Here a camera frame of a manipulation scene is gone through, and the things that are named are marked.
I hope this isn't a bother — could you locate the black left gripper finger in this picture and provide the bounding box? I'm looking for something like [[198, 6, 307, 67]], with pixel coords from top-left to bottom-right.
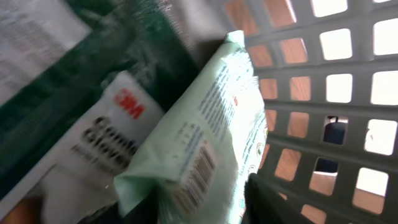
[[244, 173, 307, 224]]

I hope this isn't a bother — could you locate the mint green wipes pack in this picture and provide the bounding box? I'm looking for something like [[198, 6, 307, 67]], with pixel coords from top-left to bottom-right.
[[114, 30, 267, 224]]

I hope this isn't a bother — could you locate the green 3M glove package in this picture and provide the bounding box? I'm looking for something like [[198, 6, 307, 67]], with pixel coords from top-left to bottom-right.
[[0, 0, 200, 224]]

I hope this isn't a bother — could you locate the grey plastic mesh basket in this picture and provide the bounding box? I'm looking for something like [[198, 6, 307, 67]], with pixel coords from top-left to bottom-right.
[[165, 0, 397, 223]]

